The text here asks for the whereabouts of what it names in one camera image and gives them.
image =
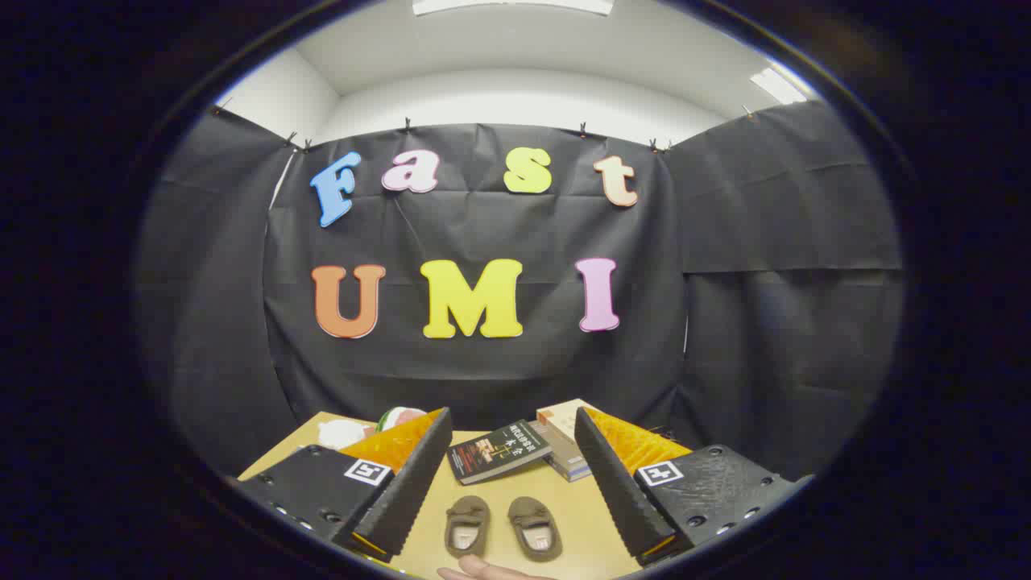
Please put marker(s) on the grey cover book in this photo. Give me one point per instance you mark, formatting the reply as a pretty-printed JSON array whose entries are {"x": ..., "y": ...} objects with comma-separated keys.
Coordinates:
[{"x": 554, "y": 445}]

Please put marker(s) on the white plush toy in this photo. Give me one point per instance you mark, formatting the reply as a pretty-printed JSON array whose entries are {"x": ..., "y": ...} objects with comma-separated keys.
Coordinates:
[{"x": 342, "y": 433}]

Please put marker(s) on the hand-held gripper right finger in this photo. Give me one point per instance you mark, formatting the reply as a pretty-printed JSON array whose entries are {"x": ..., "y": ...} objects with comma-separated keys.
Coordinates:
[{"x": 616, "y": 495}]

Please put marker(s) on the watermelon slice plush toy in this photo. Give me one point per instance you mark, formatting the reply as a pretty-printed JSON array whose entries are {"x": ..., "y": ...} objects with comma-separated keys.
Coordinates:
[{"x": 399, "y": 419}]

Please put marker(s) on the black cover book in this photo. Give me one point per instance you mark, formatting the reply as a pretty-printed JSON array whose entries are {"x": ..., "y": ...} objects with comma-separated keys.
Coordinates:
[{"x": 498, "y": 453}]

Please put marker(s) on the brown fuzzy shoe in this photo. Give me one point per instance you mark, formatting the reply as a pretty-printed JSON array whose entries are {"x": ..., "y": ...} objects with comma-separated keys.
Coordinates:
[
  {"x": 468, "y": 525},
  {"x": 535, "y": 528}
]

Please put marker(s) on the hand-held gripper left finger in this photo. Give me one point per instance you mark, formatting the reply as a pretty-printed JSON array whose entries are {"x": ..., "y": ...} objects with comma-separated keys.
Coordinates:
[{"x": 411, "y": 491}]

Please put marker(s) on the blue spine book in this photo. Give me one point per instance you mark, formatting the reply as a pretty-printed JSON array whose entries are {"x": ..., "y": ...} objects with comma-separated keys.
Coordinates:
[{"x": 573, "y": 467}]

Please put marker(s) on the ceiling light panel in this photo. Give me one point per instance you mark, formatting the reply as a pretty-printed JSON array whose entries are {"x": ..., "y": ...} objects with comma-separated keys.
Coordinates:
[
  {"x": 515, "y": 6},
  {"x": 777, "y": 85}
]

